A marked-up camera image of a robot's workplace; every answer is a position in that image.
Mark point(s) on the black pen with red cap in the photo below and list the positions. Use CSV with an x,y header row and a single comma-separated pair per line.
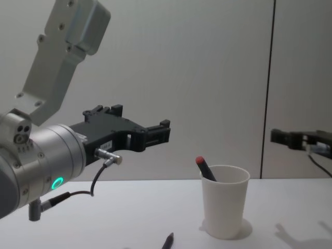
x,y
206,168

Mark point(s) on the white paper cup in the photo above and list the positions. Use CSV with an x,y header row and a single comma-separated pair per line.
x,y
224,205

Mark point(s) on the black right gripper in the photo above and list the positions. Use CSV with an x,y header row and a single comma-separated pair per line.
x,y
298,141

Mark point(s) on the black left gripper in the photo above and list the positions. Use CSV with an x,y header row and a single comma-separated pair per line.
x,y
109,132

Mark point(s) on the dark pen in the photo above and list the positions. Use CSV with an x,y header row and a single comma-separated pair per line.
x,y
167,241

